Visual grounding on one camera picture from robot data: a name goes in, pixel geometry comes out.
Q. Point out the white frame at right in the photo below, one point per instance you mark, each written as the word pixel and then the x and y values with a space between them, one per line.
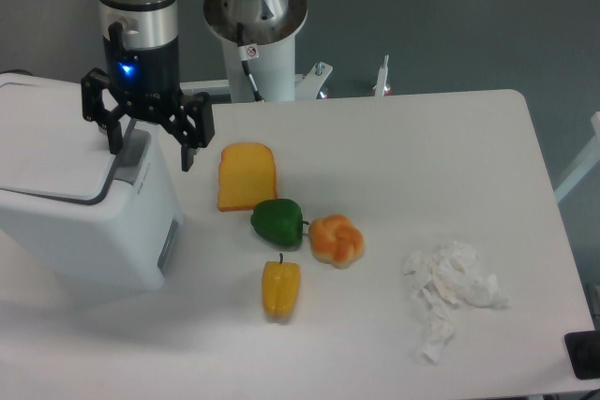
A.
pixel 586 159

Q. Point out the black device at edge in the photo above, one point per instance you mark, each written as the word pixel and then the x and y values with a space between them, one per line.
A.
pixel 583 352

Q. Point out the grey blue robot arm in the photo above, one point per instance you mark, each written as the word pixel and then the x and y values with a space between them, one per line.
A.
pixel 136 25

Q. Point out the orange toast slice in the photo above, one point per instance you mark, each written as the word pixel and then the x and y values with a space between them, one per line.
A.
pixel 247 175

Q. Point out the crumpled white tissue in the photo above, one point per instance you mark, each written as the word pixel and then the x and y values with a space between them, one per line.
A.
pixel 444 280

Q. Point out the white trash can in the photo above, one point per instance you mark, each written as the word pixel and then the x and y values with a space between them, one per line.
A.
pixel 81 210

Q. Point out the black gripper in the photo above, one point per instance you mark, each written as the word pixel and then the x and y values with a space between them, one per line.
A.
pixel 150 80

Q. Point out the yellow bell pepper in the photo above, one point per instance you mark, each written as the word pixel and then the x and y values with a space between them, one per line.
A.
pixel 280 288

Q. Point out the braided bread roll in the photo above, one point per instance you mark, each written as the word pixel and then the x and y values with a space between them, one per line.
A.
pixel 336 240

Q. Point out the green bell pepper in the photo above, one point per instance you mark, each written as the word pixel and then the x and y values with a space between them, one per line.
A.
pixel 279 222

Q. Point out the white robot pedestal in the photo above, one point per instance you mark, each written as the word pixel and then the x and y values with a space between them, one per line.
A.
pixel 257 39

